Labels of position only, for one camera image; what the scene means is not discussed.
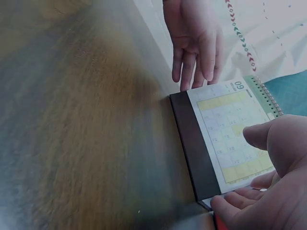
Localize person's right hand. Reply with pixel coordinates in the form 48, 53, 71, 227
210, 114, 307, 230

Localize spiral desk calendar black base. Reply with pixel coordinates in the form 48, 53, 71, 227
169, 74, 285, 212

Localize person's left hand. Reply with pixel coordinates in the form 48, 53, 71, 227
162, 0, 225, 92

